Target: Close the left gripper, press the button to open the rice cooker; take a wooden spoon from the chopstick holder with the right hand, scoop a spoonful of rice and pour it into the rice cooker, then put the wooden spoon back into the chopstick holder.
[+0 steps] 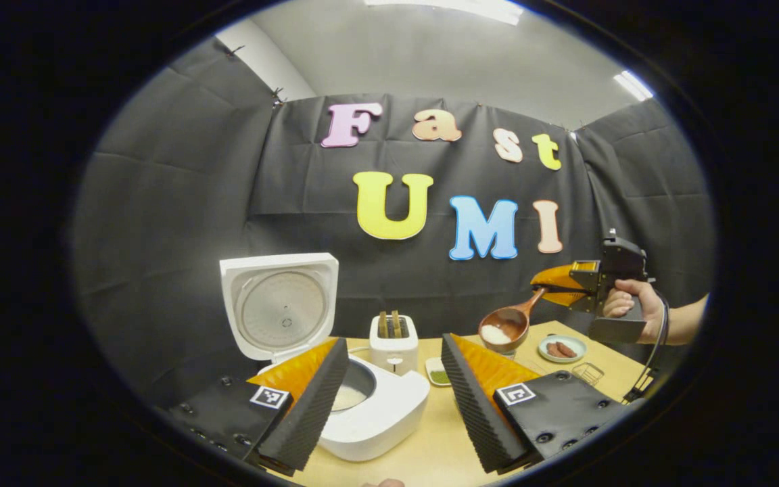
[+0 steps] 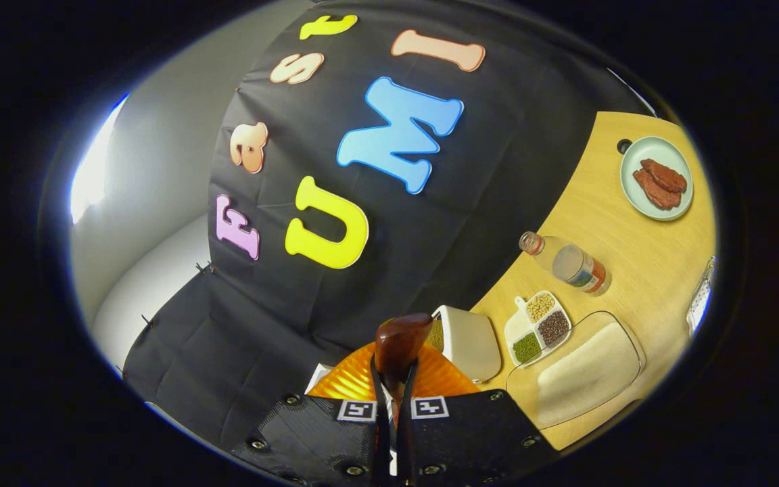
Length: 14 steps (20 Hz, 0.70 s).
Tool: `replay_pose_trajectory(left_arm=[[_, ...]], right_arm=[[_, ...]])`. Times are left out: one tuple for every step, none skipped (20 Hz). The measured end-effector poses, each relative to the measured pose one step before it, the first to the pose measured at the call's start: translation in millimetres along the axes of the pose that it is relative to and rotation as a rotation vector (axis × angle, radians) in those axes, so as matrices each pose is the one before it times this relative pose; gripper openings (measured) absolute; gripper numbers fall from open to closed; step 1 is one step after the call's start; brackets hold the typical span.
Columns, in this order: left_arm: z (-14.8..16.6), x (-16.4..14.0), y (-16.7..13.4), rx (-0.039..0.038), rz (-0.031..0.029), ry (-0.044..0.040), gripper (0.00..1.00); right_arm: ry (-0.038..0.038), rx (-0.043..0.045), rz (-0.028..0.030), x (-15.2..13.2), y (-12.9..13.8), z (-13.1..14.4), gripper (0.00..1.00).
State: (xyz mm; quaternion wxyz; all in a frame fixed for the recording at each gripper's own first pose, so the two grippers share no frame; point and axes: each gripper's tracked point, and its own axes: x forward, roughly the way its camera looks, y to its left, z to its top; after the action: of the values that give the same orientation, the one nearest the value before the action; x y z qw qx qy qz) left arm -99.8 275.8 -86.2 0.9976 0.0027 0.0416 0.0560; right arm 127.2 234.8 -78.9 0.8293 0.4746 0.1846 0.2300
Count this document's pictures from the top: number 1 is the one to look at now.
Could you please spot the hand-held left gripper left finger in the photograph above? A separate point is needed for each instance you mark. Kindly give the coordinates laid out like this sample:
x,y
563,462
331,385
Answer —
x,y
301,419

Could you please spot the brown wooden spoon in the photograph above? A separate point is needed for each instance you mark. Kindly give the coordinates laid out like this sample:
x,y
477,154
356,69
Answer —
x,y
514,318

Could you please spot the white toaster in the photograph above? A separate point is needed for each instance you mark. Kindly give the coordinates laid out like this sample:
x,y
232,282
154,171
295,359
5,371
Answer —
x,y
394,355

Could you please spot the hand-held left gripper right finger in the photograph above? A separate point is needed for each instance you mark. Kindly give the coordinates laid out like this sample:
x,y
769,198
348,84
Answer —
x,y
481,412

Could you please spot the pale green plate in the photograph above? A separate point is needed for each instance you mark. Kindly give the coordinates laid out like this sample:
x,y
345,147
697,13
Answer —
x,y
579,346

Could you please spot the black backdrop cloth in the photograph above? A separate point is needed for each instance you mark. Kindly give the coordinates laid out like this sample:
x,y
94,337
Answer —
x,y
173,223

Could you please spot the ceiling light panel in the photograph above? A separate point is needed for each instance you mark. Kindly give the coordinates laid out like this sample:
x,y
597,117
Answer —
x,y
633,86
450,8

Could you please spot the brown toast slice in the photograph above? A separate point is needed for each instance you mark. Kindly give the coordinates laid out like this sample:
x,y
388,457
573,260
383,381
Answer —
x,y
383,325
396,325

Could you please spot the white rice cooker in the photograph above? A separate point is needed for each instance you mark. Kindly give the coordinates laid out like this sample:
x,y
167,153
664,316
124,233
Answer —
x,y
389,412

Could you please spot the scoop of white rice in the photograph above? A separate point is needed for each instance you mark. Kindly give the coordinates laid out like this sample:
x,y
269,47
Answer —
x,y
496,334

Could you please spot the divided condiment dish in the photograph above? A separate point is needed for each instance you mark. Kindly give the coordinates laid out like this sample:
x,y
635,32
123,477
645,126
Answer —
x,y
438,375

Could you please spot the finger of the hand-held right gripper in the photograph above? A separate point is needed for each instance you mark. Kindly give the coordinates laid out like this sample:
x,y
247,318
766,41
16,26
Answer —
x,y
555,275
565,299

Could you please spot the red meat slice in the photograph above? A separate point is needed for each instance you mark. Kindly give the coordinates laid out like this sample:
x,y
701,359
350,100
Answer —
x,y
567,350
552,350

